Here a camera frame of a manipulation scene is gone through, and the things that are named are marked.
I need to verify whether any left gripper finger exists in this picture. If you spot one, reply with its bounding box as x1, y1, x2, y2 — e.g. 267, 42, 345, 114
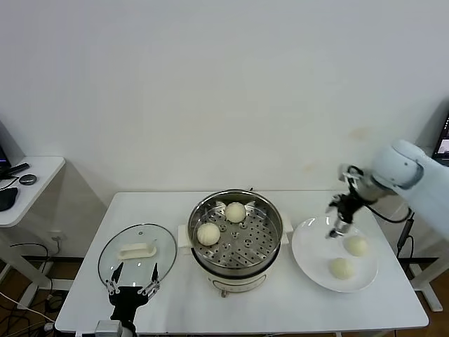
104, 261, 124, 296
138, 263, 161, 295

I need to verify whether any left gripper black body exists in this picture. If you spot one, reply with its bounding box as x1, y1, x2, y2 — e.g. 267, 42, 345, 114
107, 286, 148, 322

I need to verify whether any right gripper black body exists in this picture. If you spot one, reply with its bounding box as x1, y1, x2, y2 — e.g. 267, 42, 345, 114
335, 192, 362, 224

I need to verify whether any white steamed baozi bun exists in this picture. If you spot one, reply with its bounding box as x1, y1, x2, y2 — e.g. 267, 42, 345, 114
345, 235, 370, 257
328, 258, 355, 281
196, 223, 222, 246
224, 202, 247, 224

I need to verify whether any glass lid with cream handle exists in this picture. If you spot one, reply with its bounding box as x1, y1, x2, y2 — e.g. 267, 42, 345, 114
97, 223, 177, 295

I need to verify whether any perforated steel steamer basket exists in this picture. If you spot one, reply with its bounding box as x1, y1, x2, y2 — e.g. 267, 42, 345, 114
187, 189, 283, 278

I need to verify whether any white round plate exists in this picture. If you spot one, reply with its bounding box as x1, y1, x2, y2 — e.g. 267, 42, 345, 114
290, 216, 380, 294

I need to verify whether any cream electric cooker base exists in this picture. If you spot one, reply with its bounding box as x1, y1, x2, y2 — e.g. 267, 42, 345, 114
177, 212, 294, 298

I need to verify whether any open laptop with lit screen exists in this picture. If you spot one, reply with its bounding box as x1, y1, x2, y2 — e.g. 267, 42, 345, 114
433, 112, 449, 166

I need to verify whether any black computer mouse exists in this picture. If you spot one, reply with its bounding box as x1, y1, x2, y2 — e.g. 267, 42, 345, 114
0, 186, 20, 211

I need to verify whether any dark monitor screen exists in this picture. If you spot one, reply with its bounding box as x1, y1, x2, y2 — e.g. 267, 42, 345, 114
0, 119, 26, 180

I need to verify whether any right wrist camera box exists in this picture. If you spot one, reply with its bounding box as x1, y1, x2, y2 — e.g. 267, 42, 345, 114
337, 163, 364, 185

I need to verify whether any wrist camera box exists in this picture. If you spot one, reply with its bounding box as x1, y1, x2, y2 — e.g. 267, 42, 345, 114
95, 319, 123, 337
337, 163, 364, 185

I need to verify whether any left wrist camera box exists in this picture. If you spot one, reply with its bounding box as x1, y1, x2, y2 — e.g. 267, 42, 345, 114
95, 319, 123, 337

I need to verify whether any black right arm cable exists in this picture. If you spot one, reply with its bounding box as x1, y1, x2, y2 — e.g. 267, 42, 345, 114
364, 201, 413, 223

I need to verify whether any black cable with adapter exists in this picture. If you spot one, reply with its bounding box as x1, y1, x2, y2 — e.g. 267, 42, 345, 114
396, 209, 415, 259

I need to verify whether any black floor cable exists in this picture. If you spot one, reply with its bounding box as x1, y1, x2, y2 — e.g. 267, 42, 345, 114
8, 242, 53, 293

